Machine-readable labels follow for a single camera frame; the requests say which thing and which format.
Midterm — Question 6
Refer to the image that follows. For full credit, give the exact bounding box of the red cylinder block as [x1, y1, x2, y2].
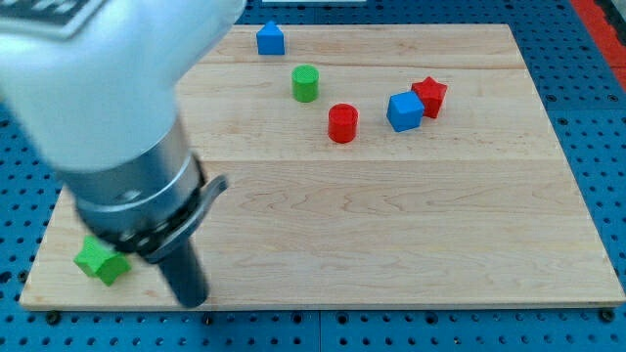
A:
[328, 103, 358, 144]

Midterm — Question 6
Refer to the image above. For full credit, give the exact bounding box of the green cylinder block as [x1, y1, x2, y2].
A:
[291, 65, 320, 103]

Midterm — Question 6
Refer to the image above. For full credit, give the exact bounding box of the light wooden board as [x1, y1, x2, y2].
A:
[18, 23, 626, 313]

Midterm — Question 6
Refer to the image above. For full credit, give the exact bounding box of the red star block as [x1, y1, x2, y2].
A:
[411, 76, 448, 119]

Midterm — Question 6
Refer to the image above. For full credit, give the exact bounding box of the green star block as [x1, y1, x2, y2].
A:
[73, 236, 131, 286]

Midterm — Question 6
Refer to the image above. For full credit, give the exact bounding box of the blue pentagon house block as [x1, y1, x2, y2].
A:
[256, 21, 286, 56]

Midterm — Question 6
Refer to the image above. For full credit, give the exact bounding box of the red strip at corner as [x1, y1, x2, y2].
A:
[570, 0, 625, 88]

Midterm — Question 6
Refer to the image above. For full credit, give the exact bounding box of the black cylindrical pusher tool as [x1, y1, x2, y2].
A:
[156, 239, 209, 308]

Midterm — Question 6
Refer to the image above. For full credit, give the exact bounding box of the blue cube block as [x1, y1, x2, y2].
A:
[386, 91, 425, 132]

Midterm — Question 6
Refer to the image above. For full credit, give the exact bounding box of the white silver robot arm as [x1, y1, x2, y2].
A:
[1, 0, 245, 263]

